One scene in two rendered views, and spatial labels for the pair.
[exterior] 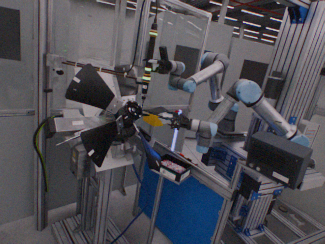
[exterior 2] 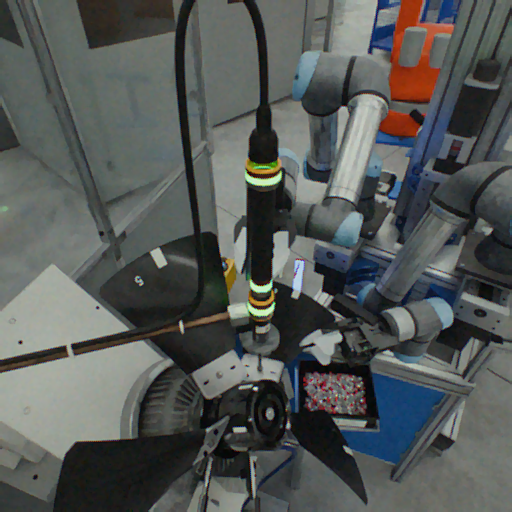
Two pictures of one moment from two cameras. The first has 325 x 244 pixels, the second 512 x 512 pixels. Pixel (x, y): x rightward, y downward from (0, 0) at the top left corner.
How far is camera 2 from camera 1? 107 cm
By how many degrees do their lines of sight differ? 35
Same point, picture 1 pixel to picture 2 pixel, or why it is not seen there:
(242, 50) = not seen: outside the picture
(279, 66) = (487, 40)
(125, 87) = (186, 343)
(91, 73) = (104, 468)
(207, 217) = (404, 412)
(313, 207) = not seen: hidden behind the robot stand
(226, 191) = (456, 387)
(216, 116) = (421, 266)
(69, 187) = not seen: hidden behind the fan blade
